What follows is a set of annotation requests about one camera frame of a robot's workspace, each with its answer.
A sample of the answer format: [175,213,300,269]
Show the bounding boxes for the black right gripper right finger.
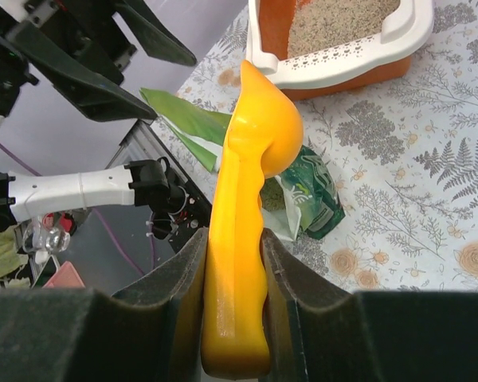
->
[262,230,478,381]

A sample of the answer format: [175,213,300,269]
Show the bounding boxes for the green cat litter bag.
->
[140,88,344,242]

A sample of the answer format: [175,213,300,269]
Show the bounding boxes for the yellow plastic litter scoop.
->
[201,60,304,380]

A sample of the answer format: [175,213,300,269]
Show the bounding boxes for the yellow green cloth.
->
[0,229,31,289]

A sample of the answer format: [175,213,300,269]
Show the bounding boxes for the white and orange litter box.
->
[246,0,434,100]

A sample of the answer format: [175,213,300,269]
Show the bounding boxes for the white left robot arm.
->
[0,1,197,232]

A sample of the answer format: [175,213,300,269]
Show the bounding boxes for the beige cat litter pellets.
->
[288,0,400,58]

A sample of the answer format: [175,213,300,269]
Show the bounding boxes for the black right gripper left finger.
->
[0,228,208,381]

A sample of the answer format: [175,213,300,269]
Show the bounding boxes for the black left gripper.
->
[6,0,198,122]

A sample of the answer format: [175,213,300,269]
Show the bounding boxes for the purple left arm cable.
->
[0,137,159,279]

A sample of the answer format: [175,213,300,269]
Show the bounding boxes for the pink box outside table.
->
[43,261,85,288]

